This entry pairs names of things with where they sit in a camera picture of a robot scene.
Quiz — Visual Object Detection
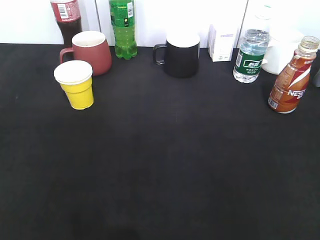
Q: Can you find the brown nescafe coffee bottle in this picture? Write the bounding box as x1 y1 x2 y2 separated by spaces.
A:
268 36 320 114

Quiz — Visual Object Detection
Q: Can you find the red ceramic mug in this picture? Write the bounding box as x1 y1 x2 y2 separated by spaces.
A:
59 31 112 76

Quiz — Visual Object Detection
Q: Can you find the yellow paper cup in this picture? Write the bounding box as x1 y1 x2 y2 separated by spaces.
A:
53 60 94 110

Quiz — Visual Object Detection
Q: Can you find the black ceramic mug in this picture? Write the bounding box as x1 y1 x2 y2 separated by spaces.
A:
152 31 201 78

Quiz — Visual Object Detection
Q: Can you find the green sprite bottle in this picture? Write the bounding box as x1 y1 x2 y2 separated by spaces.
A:
109 0 138 60

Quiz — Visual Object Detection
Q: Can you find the clear water bottle green label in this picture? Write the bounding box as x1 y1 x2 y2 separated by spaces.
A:
233 29 270 84

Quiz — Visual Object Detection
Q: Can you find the grey object at right edge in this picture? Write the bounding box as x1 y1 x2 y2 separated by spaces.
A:
312 69 320 88

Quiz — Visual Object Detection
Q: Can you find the white small carton box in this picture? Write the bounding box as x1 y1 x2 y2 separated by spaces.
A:
208 24 237 62

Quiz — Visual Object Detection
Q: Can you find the cola bottle red label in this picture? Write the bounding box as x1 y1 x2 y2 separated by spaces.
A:
50 0 82 48

